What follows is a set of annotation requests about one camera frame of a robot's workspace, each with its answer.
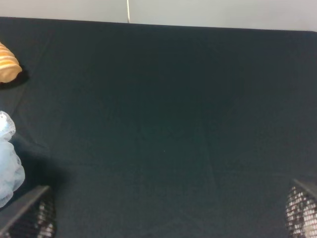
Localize black tablecloth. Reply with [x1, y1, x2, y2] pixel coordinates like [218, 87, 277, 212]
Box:
[0, 17, 317, 238]

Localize light blue bath loofah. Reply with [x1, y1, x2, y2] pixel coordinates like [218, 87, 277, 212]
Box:
[0, 111, 25, 207]

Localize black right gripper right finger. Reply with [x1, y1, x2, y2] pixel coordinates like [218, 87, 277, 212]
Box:
[285, 179, 317, 238]

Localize ridged bread loaf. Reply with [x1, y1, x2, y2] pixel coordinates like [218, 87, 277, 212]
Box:
[0, 43, 22, 83]

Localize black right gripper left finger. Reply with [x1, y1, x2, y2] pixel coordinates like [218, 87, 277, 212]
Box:
[0, 186, 56, 238]

